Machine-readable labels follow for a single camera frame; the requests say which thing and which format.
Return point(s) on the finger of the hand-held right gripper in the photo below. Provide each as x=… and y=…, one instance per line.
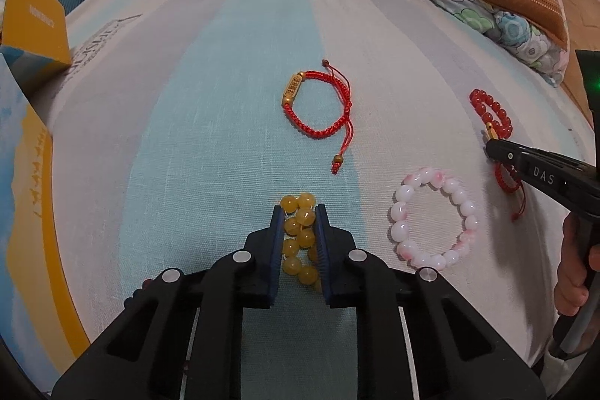
x=539, y=169

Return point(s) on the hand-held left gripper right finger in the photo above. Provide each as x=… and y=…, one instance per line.
x=322, y=257

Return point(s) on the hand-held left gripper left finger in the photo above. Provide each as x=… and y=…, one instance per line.
x=277, y=257

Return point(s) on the person's right hand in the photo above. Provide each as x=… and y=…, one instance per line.
x=569, y=273

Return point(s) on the floral quilt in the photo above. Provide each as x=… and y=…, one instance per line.
x=511, y=27

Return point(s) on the striped bed sheet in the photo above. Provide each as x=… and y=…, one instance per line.
x=197, y=100

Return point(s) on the blue and yellow box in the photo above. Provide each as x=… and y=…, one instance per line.
x=28, y=203

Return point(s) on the yellow cardboard box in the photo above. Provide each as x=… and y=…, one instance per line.
x=33, y=20

